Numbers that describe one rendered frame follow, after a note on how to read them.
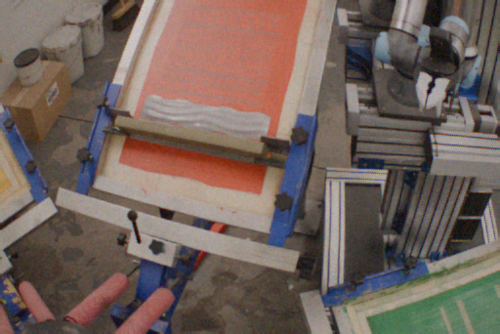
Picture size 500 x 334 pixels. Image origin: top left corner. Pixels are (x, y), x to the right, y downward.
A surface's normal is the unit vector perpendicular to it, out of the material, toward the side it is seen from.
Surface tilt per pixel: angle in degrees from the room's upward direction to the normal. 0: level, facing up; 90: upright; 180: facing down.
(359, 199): 0
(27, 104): 1
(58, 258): 0
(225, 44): 32
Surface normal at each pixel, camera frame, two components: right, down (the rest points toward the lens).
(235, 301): -0.03, -0.69
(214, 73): -0.18, -0.22
